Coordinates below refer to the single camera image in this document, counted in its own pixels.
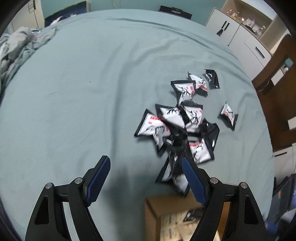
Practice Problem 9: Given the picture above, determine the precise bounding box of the white snack packet left large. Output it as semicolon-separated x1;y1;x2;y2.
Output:
134;109;173;156

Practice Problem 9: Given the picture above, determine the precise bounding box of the black strap on cabinet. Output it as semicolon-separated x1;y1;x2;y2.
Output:
216;21;230;37

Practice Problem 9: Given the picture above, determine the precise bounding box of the white snack packet isolated right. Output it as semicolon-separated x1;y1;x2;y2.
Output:
220;102;238;131

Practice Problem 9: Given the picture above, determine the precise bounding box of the white snack packet upper left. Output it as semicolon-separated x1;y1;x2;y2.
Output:
171;80;196;106

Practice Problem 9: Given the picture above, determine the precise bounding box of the cardboard box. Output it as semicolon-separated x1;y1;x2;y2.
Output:
144;192;231;241

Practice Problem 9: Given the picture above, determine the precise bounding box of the crumpled grey blanket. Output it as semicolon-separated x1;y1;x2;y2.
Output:
1;27;57;93

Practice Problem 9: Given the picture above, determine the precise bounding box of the white snack packet upper right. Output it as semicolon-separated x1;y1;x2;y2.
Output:
188;72;208;97

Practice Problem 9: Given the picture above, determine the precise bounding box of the white snack packet bottom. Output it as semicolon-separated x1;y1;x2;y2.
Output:
155;152;190;197

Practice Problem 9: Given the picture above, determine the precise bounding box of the teal bed sheet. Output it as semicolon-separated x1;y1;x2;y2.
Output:
1;9;274;240

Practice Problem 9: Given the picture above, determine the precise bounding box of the black snack packet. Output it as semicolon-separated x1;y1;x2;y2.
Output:
199;118;220;150
205;69;220;89

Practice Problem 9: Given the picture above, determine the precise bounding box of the white snack packet centre right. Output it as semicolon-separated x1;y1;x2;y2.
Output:
181;100;203;133

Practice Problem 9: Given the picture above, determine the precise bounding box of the white cabinet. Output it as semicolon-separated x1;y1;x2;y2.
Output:
205;1;287;79

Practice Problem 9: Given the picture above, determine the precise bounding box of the white snack packet lower right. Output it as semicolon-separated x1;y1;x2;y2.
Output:
189;138;214;164

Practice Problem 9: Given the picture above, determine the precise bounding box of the white snack packet centre left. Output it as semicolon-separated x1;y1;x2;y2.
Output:
155;104;185;128

